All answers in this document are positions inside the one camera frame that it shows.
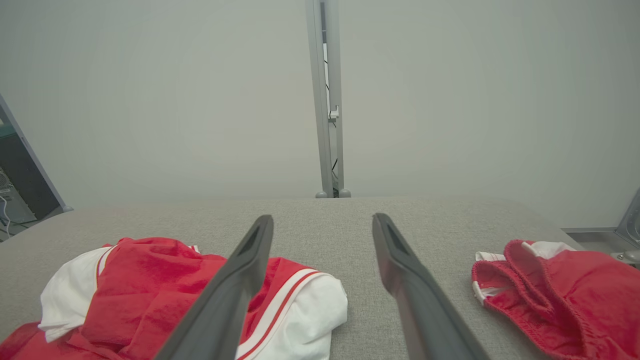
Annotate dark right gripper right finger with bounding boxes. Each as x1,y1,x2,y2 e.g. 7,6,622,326
371,212,493,360

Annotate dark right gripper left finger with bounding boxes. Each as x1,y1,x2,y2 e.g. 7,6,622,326
155,215,275,360

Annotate red and white shirt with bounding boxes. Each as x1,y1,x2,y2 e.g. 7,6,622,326
0,237,349,360

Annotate red shorts with white stripe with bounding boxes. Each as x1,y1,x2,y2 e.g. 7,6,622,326
471,239,640,360

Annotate grey metal post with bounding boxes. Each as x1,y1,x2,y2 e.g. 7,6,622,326
305,0,352,199

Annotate grey partition frame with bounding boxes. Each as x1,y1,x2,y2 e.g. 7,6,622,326
562,187,640,268
0,94,74,243

